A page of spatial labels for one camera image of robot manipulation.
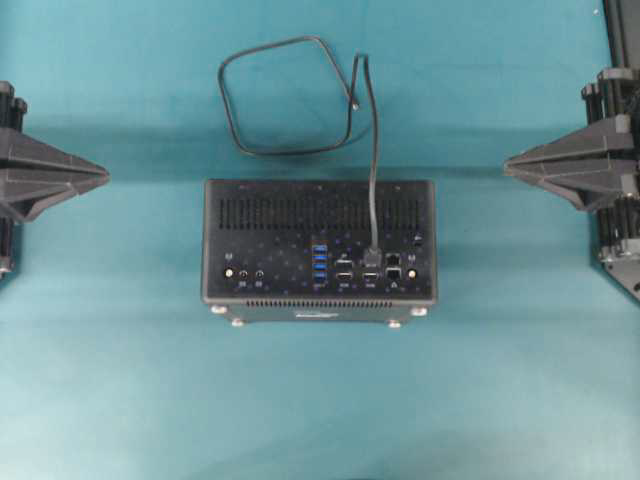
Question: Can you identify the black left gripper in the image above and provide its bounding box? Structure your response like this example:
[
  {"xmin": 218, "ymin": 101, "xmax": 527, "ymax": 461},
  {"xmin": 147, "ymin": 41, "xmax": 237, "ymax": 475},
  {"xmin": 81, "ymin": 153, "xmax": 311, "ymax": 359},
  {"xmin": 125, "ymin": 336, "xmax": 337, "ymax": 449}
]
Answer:
[{"xmin": 0, "ymin": 79, "xmax": 110, "ymax": 274}]

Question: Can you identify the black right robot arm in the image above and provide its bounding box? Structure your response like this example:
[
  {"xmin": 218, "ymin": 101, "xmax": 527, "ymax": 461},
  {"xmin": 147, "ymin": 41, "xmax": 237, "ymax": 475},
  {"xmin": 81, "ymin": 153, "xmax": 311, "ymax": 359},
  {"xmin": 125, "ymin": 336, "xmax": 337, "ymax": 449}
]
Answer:
[{"xmin": 504, "ymin": 1, "xmax": 639, "ymax": 264}]

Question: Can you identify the black USB cable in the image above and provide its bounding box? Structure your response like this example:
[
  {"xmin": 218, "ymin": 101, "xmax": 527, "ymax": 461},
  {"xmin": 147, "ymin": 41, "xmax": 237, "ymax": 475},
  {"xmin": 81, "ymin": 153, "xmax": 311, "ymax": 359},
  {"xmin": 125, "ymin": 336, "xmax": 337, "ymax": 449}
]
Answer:
[{"xmin": 217, "ymin": 34, "xmax": 385, "ymax": 267}]

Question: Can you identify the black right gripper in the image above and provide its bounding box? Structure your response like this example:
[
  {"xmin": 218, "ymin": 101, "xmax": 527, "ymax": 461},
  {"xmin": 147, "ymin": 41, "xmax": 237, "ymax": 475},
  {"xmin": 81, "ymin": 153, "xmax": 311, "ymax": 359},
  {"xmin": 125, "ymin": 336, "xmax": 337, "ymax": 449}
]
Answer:
[{"xmin": 502, "ymin": 68, "xmax": 640, "ymax": 266}]

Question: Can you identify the black mini PC box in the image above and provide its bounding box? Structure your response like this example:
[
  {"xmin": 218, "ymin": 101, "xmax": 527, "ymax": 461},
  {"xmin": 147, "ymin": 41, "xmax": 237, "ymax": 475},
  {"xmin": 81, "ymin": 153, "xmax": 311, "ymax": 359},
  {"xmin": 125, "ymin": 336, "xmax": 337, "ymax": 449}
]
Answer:
[{"xmin": 201, "ymin": 179, "xmax": 438, "ymax": 326}]

